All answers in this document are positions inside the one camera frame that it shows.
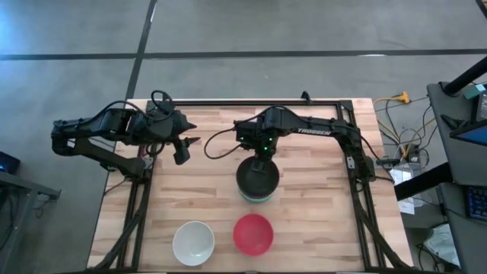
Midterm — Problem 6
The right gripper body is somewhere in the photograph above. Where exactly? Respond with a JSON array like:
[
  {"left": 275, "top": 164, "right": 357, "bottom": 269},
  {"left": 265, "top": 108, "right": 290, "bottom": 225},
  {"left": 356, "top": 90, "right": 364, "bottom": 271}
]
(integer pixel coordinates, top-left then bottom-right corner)
[{"left": 233, "top": 119, "right": 282, "bottom": 160}]

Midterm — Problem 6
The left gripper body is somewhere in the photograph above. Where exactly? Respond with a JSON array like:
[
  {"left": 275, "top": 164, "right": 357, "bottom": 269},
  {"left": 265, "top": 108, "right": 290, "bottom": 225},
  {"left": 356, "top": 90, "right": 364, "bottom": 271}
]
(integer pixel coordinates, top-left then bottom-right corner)
[{"left": 144, "top": 107, "right": 191, "bottom": 167}]

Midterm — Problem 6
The black bowl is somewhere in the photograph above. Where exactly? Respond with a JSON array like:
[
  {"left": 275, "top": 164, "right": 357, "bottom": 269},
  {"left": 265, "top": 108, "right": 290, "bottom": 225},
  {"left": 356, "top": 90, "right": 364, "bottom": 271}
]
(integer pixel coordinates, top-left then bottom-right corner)
[{"left": 235, "top": 155, "right": 281, "bottom": 199}]

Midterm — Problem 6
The teal bowl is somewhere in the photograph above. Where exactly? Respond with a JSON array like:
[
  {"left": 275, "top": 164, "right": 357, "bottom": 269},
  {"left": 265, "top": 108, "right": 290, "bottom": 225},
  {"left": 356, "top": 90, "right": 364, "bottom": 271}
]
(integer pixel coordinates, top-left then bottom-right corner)
[{"left": 239, "top": 192, "right": 274, "bottom": 204}]

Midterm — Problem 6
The red bowl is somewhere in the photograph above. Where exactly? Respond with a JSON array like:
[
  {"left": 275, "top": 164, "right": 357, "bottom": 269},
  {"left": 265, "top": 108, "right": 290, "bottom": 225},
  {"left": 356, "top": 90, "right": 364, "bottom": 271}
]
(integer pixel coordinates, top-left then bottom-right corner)
[{"left": 232, "top": 212, "right": 275, "bottom": 257}]

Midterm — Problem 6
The white paper sheet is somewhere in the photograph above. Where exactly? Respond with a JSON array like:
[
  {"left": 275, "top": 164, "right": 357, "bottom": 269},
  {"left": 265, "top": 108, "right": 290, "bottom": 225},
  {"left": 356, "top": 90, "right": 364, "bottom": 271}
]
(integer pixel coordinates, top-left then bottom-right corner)
[
  {"left": 388, "top": 167, "right": 415, "bottom": 187},
  {"left": 397, "top": 199, "right": 415, "bottom": 215}
]

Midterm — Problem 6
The black side table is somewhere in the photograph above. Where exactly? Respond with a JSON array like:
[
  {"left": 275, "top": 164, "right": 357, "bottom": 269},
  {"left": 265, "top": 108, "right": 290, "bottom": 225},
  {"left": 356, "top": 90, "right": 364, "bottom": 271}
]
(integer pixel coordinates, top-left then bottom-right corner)
[{"left": 0, "top": 169, "right": 62, "bottom": 274}]

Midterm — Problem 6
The black device blue light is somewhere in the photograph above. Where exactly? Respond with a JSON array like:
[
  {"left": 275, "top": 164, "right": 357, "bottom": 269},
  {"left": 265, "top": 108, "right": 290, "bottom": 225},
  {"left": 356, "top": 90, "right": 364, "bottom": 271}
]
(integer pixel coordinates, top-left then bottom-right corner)
[{"left": 0, "top": 151, "right": 21, "bottom": 175}]

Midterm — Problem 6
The white plastic bag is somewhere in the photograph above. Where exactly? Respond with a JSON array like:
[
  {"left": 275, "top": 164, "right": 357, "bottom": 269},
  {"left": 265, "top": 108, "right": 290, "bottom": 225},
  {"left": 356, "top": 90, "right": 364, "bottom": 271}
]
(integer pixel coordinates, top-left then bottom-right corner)
[{"left": 422, "top": 223, "right": 460, "bottom": 268}]

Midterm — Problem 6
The black angular desk object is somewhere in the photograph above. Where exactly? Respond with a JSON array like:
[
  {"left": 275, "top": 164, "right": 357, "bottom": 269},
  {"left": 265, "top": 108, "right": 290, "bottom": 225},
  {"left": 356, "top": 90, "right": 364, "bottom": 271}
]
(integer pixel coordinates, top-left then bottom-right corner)
[{"left": 441, "top": 113, "right": 466, "bottom": 131}]

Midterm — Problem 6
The blue screen monitor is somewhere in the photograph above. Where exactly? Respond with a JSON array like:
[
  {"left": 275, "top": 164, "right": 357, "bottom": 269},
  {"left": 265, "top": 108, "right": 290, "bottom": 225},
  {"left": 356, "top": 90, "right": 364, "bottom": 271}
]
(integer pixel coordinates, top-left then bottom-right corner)
[{"left": 450, "top": 120, "right": 487, "bottom": 148}]

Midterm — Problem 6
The backlit keyboard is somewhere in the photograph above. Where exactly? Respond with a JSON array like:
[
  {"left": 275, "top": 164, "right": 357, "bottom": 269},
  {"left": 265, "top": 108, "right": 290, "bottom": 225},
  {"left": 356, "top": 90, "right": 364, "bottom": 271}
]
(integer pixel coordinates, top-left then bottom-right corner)
[{"left": 466, "top": 185, "right": 487, "bottom": 222}]

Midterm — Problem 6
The black desk pole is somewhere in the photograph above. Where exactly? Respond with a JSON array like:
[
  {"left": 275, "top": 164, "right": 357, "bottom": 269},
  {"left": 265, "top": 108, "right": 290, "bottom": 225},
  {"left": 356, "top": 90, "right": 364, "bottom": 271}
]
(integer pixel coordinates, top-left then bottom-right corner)
[{"left": 443, "top": 56, "right": 487, "bottom": 96}]

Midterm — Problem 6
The teal box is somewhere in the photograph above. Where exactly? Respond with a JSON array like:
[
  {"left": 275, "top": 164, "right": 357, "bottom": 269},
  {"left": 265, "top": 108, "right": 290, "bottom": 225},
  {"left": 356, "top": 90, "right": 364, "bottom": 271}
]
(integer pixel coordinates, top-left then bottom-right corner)
[{"left": 463, "top": 83, "right": 487, "bottom": 100}]

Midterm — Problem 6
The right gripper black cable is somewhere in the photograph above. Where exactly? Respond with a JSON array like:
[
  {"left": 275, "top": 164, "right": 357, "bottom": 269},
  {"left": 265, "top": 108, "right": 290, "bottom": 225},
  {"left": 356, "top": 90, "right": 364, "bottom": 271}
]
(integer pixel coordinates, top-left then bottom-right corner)
[{"left": 203, "top": 127, "right": 247, "bottom": 160}]

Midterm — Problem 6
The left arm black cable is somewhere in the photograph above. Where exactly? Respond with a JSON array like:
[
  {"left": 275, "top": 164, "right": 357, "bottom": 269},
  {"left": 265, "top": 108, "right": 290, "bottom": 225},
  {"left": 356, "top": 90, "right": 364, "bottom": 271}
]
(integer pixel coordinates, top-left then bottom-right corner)
[{"left": 150, "top": 90, "right": 175, "bottom": 115}]

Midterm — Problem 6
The yellow power cable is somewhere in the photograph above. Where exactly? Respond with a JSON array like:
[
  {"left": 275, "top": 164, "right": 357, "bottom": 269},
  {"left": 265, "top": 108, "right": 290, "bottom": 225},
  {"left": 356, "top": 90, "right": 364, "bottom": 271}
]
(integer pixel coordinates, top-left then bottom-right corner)
[{"left": 372, "top": 91, "right": 437, "bottom": 157}]

